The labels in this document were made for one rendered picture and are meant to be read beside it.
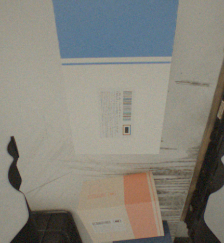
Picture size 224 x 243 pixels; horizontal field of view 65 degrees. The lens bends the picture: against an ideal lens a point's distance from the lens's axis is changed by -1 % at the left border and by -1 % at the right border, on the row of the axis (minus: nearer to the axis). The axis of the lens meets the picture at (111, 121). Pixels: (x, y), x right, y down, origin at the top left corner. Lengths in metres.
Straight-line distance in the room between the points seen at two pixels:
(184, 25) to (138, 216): 0.34
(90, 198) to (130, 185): 0.09
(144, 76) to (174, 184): 0.31
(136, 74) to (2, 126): 0.29
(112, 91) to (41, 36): 0.15
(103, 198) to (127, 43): 0.30
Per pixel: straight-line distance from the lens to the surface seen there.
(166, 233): 0.55
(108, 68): 0.20
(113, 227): 0.43
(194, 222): 1.49
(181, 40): 0.30
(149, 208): 0.38
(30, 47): 0.32
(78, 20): 0.20
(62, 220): 0.51
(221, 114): 1.04
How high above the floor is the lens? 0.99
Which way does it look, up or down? 61 degrees down
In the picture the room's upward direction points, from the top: 177 degrees counter-clockwise
